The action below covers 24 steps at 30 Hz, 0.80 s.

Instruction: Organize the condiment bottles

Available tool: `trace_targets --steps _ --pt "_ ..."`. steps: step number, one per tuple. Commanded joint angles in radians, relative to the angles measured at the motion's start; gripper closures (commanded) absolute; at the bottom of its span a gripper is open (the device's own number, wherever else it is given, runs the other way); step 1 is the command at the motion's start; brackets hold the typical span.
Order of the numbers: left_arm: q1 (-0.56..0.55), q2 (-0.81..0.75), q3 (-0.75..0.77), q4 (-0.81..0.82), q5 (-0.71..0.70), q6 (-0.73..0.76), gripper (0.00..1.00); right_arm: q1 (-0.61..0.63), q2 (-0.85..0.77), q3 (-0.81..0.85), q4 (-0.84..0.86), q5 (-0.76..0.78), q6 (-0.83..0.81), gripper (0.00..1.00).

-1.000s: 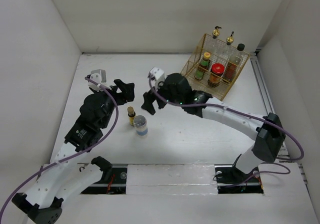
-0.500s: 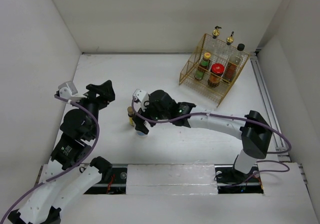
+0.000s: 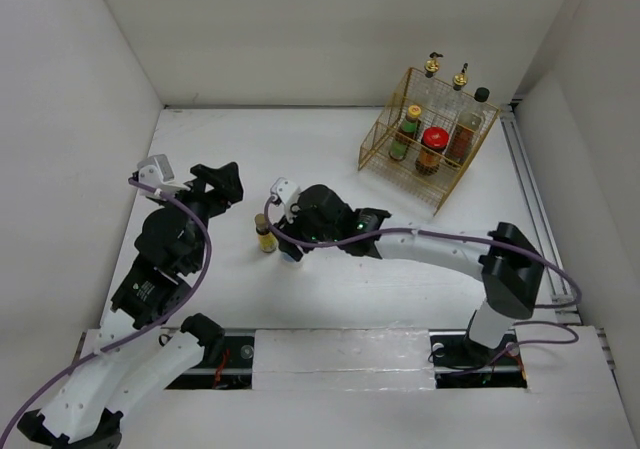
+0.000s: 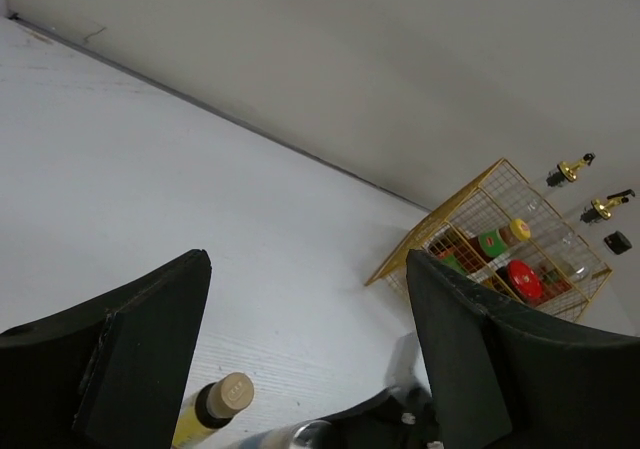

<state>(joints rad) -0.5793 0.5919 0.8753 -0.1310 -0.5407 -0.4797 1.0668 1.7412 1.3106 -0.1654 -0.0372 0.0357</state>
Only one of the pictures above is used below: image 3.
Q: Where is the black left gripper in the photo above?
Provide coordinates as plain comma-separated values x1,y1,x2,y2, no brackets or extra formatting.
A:
158,161,243,270

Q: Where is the silver lid spice jar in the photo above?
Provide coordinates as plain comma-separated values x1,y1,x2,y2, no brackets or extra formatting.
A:
281,253,303,267

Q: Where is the yellow cap sauce bottle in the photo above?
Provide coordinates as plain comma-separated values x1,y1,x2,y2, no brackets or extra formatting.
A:
389,105,422,161

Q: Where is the red lid sauce jar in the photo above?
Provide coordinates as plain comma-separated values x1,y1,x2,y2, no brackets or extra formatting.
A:
414,126,449,175

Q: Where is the dark liquid oil bottle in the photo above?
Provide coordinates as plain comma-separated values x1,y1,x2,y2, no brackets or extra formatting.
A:
424,51,444,110

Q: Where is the black cap vinegar bottle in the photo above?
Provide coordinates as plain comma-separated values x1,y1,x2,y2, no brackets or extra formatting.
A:
445,87,490,170

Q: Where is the clear glass oil bottle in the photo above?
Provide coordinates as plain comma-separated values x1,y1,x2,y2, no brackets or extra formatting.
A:
432,62,469,133

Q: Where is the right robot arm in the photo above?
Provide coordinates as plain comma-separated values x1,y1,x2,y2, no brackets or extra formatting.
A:
270,178,544,369

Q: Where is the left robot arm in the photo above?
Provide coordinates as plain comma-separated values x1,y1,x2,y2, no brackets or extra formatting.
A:
12,156,244,448

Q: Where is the small brown bottle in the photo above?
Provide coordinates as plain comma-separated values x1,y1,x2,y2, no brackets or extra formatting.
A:
254,213,278,253

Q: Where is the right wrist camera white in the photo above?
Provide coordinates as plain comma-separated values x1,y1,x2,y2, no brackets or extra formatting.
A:
270,177,301,223

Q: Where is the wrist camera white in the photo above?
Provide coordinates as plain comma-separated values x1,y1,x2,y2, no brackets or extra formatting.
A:
270,177,301,223
130,154,179,200

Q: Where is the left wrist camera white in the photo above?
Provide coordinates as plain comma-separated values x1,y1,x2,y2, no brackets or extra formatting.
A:
130,154,179,200

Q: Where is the gold wire basket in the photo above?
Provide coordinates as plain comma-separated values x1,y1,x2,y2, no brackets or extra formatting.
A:
357,67,500,214

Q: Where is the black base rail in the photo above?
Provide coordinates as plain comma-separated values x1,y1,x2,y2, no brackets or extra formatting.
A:
170,328,527,392

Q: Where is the aluminium side rail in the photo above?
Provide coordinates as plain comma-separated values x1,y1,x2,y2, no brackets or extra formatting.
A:
500,105,583,325

